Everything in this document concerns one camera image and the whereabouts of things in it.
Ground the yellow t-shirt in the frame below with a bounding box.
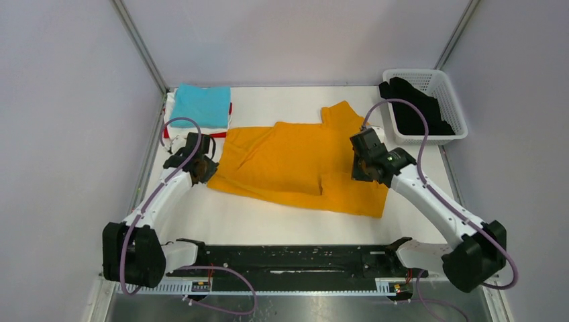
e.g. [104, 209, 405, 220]
[207, 101, 388, 218]

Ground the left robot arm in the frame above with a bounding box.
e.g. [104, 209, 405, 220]
[102, 133, 218, 288]

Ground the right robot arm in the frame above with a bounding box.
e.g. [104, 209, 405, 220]
[350, 128, 507, 292]

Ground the folded white t-shirt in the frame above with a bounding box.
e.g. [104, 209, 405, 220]
[164, 89, 233, 132]

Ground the black t-shirt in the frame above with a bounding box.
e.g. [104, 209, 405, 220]
[378, 77, 455, 136]

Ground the folded turquoise t-shirt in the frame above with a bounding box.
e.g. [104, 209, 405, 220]
[170, 84, 231, 129]

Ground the white plastic basket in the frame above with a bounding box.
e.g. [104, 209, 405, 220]
[382, 68, 468, 146]

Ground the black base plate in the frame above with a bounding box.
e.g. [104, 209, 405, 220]
[165, 243, 430, 293]

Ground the white cable duct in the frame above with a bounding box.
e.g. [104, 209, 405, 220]
[137, 278, 412, 297]

